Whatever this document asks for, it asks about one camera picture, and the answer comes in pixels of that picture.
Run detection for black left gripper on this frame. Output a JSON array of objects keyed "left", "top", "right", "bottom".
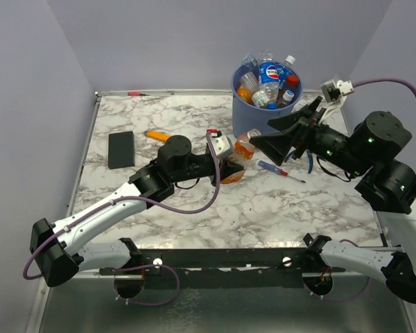
[{"left": 172, "top": 155, "right": 244, "bottom": 187}]

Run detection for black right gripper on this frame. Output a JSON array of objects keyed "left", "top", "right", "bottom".
[{"left": 248, "top": 94, "right": 367, "bottom": 175}]

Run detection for orange bottle white cap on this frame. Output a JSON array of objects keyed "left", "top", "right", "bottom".
[{"left": 221, "top": 128, "right": 261, "bottom": 185}]

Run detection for clear bottle white cap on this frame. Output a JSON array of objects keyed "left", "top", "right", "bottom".
[{"left": 277, "top": 89, "right": 295, "bottom": 108}]

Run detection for red cap tea bottle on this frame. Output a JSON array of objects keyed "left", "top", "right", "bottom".
[{"left": 282, "top": 74, "right": 300, "bottom": 94}]

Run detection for orange bottle front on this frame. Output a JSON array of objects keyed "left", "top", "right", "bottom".
[{"left": 236, "top": 85, "right": 252, "bottom": 104}]

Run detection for green cap bottle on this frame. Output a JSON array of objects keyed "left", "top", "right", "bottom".
[{"left": 240, "top": 71, "right": 279, "bottom": 110}]

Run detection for blue label water bottle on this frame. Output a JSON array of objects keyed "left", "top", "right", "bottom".
[{"left": 275, "top": 55, "right": 295, "bottom": 90}]

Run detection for small clear crushed bottle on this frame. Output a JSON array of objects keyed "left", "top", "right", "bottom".
[{"left": 242, "top": 53, "right": 258, "bottom": 69}]

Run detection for Pepsi bottle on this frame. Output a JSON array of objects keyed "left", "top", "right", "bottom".
[{"left": 258, "top": 50, "right": 279, "bottom": 103}]

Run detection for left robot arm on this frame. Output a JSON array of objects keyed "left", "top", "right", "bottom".
[{"left": 23, "top": 131, "right": 234, "bottom": 287}]

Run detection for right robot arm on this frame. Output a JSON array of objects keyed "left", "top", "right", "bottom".
[{"left": 250, "top": 99, "right": 416, "bottom": 304}]

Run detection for blue plastic bin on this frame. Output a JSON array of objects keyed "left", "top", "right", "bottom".
[{"left": 231, "top": 65, "right": 304, "bottom": 137}]

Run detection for orange utility knife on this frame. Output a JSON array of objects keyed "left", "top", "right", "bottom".
[{"left": 145, "top": 130, "right": 171, "bottom": 142}]

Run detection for black box left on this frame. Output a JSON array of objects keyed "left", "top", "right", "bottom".
[{"left": 107, "top": 131, "right": 135, "bottom": 169}]

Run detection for red marker pen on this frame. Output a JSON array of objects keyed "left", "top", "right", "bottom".
[{"left": 127, "top": 91, "right": 149, "bottom": 96}]

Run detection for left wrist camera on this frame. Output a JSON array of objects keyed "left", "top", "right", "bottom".
[{"left": 210, "top": 133, "right": 234, "bottom": 160}]

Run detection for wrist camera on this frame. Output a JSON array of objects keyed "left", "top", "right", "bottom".
[
  {"left": 320, "top": 76, "right": 354, "bottom": 123},
  {"left": 210, "top": 133, "right": 234, "bottom": 160}
]

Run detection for blue handled pliers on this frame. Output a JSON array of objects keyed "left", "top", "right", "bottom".
[{"left": 284, "top": 150, "right": 314, "bottom": 174}]

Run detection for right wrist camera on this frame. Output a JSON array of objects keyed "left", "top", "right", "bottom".
[{"left": 320, "top": 76, "right": 354, "bottom": 123}]

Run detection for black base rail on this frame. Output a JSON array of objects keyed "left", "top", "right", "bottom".
[{"left": 57, "top": 239, "right": 337, "bottom": 291}]

